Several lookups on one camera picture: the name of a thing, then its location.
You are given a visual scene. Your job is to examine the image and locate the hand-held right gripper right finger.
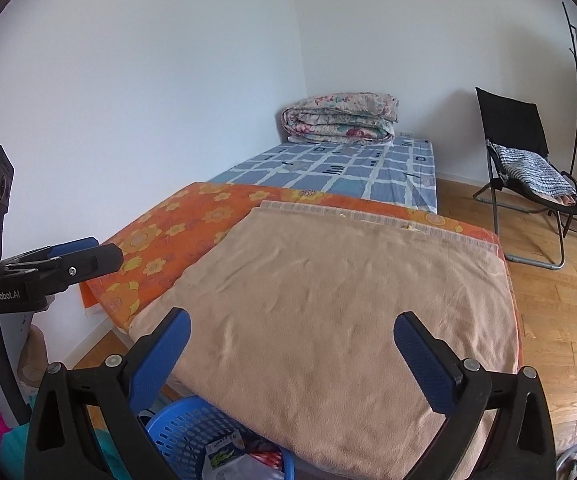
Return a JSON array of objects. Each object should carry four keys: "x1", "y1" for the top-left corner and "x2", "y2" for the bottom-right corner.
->
[{"x1": 375, "y1": 311, "x2": 556, "y2": 480}]

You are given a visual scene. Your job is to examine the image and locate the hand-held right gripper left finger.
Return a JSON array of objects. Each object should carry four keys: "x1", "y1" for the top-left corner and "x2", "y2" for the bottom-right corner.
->
[{"x1": 24, "y1": 307, "x2": 204, "y2": 480}]

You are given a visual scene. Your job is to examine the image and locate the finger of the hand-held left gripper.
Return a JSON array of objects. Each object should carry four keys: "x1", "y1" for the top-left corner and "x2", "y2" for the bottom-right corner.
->
[
  {"x1": 1, "y1": 243, "x2": 125, "y2": 293},
  {"x1": 6, "y1": 237, "x2": 100, "y2": 266}
]

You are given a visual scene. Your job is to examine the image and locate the blue plastic basket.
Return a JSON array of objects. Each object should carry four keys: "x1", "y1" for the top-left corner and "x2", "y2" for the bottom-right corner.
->
[{"x1": 141, "y1": 395, "x2": 296, "y2": 480}]

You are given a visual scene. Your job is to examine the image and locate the green and white packet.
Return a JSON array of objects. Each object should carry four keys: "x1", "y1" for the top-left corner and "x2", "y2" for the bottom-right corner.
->
[{"x1": 203, "y1": 432, "x2": 246, "y2": 468}]

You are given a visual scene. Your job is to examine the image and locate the white plastic bag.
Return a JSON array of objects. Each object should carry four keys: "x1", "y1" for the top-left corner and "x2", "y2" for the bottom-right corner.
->
[{"x1": 203, "y1": 452, "x2": 279, "y2": 480}]

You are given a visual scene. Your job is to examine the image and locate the beige fuzzy slipper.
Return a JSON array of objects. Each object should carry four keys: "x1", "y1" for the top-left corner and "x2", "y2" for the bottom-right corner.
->
[{"x1": 17, "y1": 324, "x2": 50, "y2": 388}]

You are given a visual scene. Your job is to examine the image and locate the orange floral blanket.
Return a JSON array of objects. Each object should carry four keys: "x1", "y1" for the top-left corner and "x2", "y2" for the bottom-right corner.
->
[{"x1": 79, "y1": 182, "x2": 521, "y2": 368}]

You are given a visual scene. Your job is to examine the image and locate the beige blanket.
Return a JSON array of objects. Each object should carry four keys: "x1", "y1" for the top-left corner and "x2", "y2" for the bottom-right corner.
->
[{"x1": 128, "y1": 200, "x2": 519, "y2": 480}]

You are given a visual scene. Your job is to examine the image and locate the teal pants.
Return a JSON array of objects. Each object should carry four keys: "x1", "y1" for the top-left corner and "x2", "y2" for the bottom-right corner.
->
[{"x1": 0, "y1": 395, "x2": 114, "y2": 480}]

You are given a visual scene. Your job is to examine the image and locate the blue striped cloth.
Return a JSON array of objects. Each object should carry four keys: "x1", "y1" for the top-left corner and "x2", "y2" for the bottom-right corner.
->
[{"x1": 488, "y1": 142, "x2": 577, "y2": 206}]

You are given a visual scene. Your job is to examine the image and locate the blue checked bed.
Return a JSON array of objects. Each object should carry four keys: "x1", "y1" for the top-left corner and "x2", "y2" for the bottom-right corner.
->
[{"x1": 208, "y1": 135, "x2": 439, "y2": 213}]

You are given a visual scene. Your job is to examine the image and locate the folded floral quilt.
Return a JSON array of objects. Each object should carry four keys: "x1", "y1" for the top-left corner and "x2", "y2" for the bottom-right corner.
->
[{"x1": 282, "y1": 92, "x2": 400, "y2": 145}]

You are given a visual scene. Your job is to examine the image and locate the black folding chair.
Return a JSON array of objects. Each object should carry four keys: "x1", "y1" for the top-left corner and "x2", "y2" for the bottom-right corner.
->
[{"x1": 473, "y1": 86, "x2": 577, "y2": 271}]

